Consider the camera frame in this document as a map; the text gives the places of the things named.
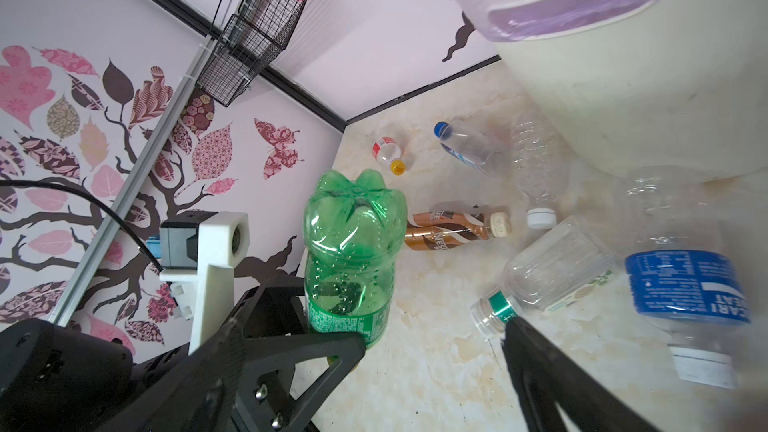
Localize white bin with purple liner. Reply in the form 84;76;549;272
454;0;767;179

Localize left aluminium rail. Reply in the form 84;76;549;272
48;0;220;327

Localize black wire basket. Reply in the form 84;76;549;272
197;0;307;106

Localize green soda bottle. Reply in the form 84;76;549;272
303;169;408;348

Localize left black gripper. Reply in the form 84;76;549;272
1;318;188;431

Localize red-label yellow-cap bottle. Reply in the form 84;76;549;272
367;132;407;176

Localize blue-label clear water bottle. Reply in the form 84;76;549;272
624;166;751;389

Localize green-label clear white-cap bottle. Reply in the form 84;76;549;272
470;215;620;338

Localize crumpled clear white-cap bottle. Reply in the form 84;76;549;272
511;109;568;230

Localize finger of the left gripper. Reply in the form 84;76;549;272
239;276;308;336
230;332;366;431

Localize blue-cap clear bottle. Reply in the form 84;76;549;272
434;120;506;177

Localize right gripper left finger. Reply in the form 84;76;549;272
97;319;245;431

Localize brown coffee bottle centre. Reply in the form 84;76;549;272
404;210;511;251

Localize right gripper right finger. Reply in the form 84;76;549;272
502;317;656;431

